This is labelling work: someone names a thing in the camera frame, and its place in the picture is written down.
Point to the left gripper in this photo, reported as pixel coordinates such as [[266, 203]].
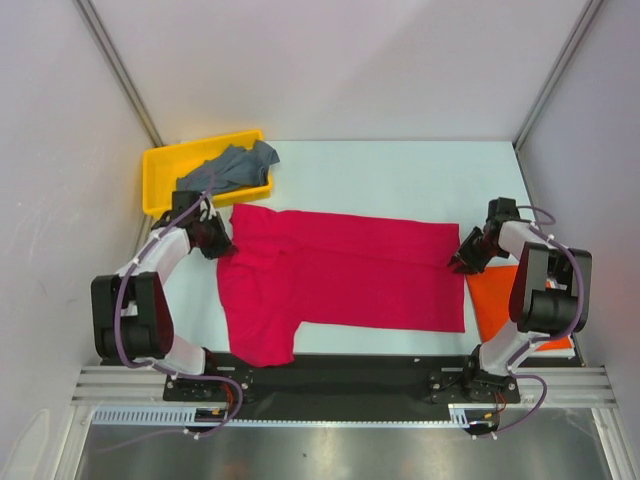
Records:
[[224, 246]]

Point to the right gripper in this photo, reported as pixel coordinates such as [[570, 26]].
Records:
[[470, 251]]

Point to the pink t-shirt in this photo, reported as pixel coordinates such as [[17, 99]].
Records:
[[291, 267]]

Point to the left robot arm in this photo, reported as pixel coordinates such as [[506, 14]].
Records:
[[132, 323]]

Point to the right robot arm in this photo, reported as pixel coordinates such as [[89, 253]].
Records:
[[548, 300]]

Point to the folded orange t-shirt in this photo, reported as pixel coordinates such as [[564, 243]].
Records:
[[490, 294]]

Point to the grey t-shirt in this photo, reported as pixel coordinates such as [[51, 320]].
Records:
[[237, 167]]

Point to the yellow plastic bin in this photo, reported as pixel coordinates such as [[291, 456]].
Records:
[[162, 167]]

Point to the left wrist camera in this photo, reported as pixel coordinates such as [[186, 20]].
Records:
[[188, 206]]

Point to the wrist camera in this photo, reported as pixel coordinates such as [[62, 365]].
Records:
[[502, 209], [188, 206]]

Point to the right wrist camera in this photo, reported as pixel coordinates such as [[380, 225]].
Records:
[[502, 209]]

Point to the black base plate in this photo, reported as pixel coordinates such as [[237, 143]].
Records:
[[348, 388]]

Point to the grey slotted cable duct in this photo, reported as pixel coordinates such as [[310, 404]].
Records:
[[211, 416]]

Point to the aluminium frame rail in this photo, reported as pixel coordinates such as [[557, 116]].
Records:
[[567, 387]]

